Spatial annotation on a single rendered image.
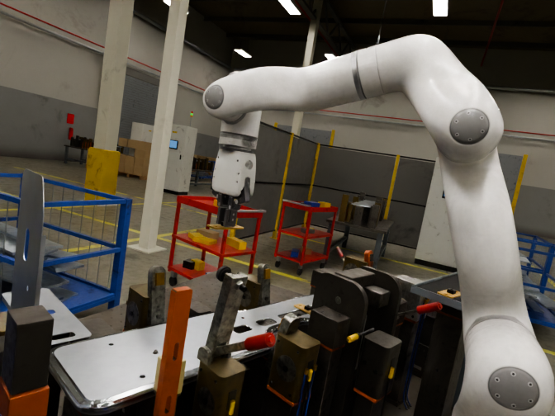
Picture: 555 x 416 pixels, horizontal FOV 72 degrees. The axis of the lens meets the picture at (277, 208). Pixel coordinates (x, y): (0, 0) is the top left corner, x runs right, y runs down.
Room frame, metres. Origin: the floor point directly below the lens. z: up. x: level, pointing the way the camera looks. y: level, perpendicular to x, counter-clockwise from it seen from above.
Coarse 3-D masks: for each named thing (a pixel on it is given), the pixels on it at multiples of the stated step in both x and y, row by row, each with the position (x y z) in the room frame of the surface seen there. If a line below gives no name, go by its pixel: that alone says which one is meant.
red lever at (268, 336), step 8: (256, 336) 0.58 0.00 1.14; (264, 336) 0.56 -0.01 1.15; (272, 336) 0.57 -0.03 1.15; (232, 344) 0.61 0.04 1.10; (240, 344) 0.60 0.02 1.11; (248, 344) 0.58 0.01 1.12; (256, 344) 0.57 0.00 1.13; (264, 344) 0.56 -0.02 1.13; (272, 344) 0.57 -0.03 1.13; (216, 352) 0.63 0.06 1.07; (224, 352) 0.62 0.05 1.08
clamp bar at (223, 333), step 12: (216, 276) 0.65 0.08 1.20; (228, 276) 0.62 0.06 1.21; (240, 276) 0.63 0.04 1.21; (228, 288) 0.62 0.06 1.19; (240, 288) 0.62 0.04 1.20; (228, 300) 0.62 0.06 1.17; (240, 300) 0.64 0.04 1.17; (216, 312) 0.63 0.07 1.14; (228, 312) 0.63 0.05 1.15; (216, 324) 0.63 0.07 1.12; (228, 324) 0.64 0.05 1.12; (216, 336) 0.62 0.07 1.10; (228, 336) 0.65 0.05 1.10
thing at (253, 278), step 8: (248, 280) 1.14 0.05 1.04; (256, 280) 1.15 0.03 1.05; (248, 288) 1.14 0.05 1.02; (256, 288) 1.11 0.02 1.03; (248, 296) 1.13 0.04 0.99; (256, 296) 1.11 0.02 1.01; (240, 304) 1.15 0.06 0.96; (248, 304) 1.13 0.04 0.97; (256, 304) 1.12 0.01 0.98; (240, 328) 1.15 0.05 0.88
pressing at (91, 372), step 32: (192, 320) 0.89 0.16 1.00; (256, 320) 0.95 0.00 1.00; (64, 352) 0.67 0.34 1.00; (96, 352) 0.68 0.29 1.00; (128, 352) 0.70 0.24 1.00; (160, 352) 0.72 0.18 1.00; (192, 352) 0.74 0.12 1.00; (256, 352) 0.79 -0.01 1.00; (64, 384) 0.58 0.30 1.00; (96, 384) 0.59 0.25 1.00; (128, 384) 0.61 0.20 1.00
